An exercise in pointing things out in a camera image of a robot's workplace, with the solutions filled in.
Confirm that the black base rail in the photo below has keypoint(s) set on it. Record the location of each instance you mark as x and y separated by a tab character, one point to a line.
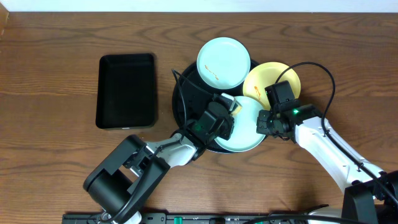
181	218

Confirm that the black rectangular water tray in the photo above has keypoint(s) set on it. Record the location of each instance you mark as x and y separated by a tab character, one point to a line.
127	95

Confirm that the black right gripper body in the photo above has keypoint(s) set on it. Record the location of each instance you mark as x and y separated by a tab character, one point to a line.
267	124

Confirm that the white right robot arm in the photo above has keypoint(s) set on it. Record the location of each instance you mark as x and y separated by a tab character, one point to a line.
369	193

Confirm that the round black tray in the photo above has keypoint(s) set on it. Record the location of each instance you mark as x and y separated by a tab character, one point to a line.
196	101

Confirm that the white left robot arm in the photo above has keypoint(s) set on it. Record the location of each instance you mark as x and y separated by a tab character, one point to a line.
126	178

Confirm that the light green plate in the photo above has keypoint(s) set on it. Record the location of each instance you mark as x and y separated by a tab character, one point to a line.
223	63
244	136

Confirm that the yellow plate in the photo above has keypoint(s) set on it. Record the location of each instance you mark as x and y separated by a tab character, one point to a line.
265	75

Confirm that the green and yellow sponge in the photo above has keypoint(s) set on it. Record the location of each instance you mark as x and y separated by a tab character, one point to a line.
236	109

